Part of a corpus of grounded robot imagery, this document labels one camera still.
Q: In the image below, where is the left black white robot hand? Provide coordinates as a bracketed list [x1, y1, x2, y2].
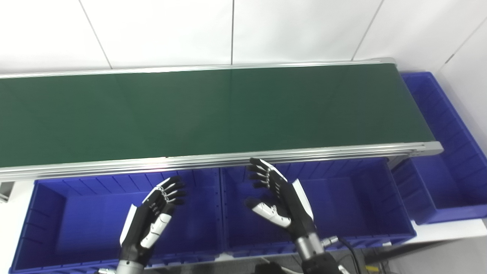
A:
[119, 176, 188, 267]

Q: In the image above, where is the black wrist cable silver plug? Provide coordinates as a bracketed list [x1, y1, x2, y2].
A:
[321, 236, 366, 274]

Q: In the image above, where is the green conveyor belt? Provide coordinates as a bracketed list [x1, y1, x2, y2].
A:
[0, 57, 444, 182]

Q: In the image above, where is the large blue plastic bin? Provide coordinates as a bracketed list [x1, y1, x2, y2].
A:
[8, 169, 225, 274]
[220, 157, 417, 257]
[392, 72, 487, 225]

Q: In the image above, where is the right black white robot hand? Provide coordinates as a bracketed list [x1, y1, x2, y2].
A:
[244, 158, 316, 240]

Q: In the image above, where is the aluminium conveyor support leg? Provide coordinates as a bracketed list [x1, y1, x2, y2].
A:
[386, 154, 410, 169]
[0, 181, 16, 203]

